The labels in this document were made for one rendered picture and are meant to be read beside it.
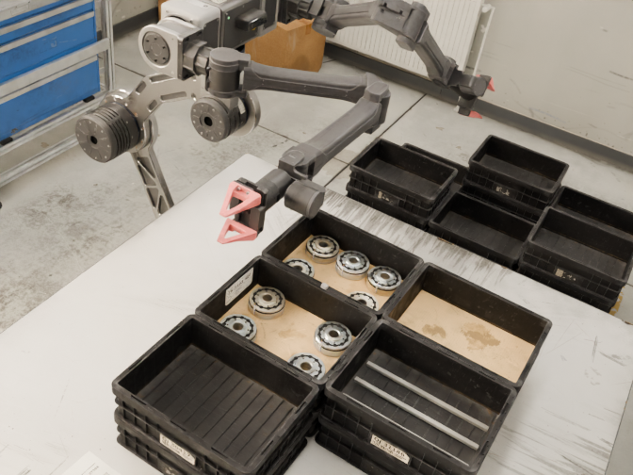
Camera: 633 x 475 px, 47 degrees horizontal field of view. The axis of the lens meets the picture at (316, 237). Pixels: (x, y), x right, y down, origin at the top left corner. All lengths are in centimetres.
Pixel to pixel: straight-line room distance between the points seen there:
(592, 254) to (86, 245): 225
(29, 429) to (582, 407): 151
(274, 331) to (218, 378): 22
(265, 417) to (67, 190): 232
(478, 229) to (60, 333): 189
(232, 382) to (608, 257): 187
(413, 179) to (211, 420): 183
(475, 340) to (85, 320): 113
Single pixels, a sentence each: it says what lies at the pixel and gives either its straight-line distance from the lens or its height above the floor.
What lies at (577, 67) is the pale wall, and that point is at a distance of 481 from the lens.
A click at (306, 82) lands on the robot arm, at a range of 183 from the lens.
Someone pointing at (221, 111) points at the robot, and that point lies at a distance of 223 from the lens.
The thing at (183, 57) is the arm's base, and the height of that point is 146.
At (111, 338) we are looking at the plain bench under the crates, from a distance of 217.
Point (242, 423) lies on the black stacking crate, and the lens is 182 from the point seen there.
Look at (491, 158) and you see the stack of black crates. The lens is 363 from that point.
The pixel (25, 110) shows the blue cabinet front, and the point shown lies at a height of 41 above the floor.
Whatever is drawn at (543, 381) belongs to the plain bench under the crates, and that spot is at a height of 70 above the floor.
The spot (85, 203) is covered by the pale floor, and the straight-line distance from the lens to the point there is 381.
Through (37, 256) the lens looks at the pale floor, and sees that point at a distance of 353.
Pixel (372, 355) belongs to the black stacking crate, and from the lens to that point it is 201.
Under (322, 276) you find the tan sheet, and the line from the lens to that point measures 220.
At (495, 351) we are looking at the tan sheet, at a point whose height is 83.
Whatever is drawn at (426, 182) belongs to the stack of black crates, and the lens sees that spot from 333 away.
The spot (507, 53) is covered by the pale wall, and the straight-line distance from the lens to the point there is 489.
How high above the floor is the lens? 230
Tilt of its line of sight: 39 degrees down
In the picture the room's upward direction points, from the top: 10 degrees clockwise
